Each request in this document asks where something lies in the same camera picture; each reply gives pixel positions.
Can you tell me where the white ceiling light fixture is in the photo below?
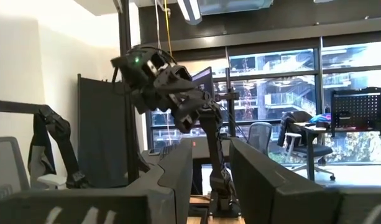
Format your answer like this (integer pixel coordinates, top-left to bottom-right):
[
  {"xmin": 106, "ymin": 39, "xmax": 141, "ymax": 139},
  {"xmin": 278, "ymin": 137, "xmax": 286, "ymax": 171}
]
[{"xmin": 177, "ymin": 0, "xmax": 204, "ymax": 26}]

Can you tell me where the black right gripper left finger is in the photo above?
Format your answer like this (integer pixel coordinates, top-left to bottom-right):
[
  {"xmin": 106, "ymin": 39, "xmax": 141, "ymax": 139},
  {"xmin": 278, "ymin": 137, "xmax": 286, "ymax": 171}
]
[{"xmin": 0, "ymin": 138, "xmax": 195, "ymax": 224}]

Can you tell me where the black rig upright post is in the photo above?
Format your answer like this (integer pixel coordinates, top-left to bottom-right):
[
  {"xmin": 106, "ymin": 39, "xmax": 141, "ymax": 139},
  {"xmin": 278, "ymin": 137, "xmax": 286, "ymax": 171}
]
[{"xmin": 117, "ymin": 0, "xmax": 140, "ymax": 185}]

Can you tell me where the blue pink bag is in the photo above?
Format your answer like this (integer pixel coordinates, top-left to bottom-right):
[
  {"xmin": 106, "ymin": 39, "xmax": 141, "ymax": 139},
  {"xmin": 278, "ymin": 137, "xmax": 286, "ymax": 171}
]
[{"xmin": 310, "ymin": 113, "xmax": 333, "ymax": 124}]

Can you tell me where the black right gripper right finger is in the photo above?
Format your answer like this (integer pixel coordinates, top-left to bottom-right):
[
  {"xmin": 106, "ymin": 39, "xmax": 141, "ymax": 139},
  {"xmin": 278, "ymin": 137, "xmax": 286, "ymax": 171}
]
[{"xmin": 228, "ymin": 136, "xmax": 381, "ymax": 224}]

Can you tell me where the office chair with jacket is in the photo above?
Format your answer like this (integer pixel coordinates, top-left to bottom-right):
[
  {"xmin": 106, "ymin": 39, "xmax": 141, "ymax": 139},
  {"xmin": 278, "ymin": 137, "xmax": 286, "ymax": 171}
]
[{"xmin": 277, "ymin": 111, "xmax": 337, "ymax": 182}]

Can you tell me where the black pegboard organizer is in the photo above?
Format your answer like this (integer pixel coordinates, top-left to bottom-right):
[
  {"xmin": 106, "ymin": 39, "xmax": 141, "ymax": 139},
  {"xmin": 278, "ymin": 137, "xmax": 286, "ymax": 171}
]
[{"xmin": 329, "ymin": 86, "xmax": 381, "ymax": 138}]

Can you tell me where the grey mesh office chair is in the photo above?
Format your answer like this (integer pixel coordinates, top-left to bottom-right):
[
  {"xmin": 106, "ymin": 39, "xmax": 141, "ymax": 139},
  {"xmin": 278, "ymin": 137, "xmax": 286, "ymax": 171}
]
[{"xmin": 247, "ymin": 121, "xmax": 273, "ymax": 157}]

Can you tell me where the thin white hanging cable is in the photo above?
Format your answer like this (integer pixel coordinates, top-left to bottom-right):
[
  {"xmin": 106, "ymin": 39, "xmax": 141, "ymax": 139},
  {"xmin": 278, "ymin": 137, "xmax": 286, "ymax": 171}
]
[{"xmin": 154, "ymin": 0, "xmax": 163, "ymax": 51}]

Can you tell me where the black monitor on pole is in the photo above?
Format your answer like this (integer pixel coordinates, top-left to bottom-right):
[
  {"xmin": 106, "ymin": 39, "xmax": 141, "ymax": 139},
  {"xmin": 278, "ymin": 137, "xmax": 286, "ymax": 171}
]
[{"xmin": 191, "ymin": 67, "xmax": 217, "ymax": 98}]

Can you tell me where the black monitor pole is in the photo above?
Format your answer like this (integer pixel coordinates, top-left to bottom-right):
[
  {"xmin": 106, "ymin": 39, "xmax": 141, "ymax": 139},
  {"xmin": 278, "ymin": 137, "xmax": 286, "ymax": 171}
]
[{"xmin": 216, "ymin": 67, "xmax": 241, "ymax": 138}]

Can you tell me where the black keyboard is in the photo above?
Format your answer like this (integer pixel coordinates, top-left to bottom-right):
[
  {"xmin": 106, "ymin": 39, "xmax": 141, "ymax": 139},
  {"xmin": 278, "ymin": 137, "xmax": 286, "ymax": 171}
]
[{"xmin": 158, "ymin": 142, "xmax": 180, "ymax": 162}]

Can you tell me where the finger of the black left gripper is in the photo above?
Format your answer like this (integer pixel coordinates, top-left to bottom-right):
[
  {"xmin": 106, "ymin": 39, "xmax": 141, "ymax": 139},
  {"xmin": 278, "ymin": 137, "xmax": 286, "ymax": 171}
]
[
  {"xmin": 170, "ymin": 88, "xmax": 216, "ymax": 135},
  {"xmin": 161, "ymin": 63, "xmax": 196, "ymax": 91}
]

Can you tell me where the yellow cable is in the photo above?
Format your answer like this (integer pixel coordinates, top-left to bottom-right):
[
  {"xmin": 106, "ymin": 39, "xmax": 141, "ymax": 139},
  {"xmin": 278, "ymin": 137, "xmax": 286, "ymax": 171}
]
[{"xmin": 163, "ymin": 0, "xmax": 173, "ymax": 57}]

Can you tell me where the black hanging fabric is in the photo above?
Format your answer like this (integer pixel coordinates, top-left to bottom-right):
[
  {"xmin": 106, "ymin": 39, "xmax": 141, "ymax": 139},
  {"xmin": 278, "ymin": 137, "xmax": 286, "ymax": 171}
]
[{"xmin": 0, "ymin": 98, "xmax": 86, "ymax": 190}]

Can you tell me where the black desk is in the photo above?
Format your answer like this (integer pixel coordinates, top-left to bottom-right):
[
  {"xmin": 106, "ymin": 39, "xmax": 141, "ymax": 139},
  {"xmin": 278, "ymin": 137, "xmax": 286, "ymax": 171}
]
[{"xmin": 294, "ymin": 121, "xmax": 381, "ymax": 182}]

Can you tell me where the black partition panel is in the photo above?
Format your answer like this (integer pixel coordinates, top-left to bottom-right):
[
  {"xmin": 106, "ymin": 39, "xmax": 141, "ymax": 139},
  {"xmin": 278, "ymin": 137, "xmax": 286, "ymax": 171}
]
[{"xmin": 77, "ymin": 73, "xmax": 131, "ymax": 189}]

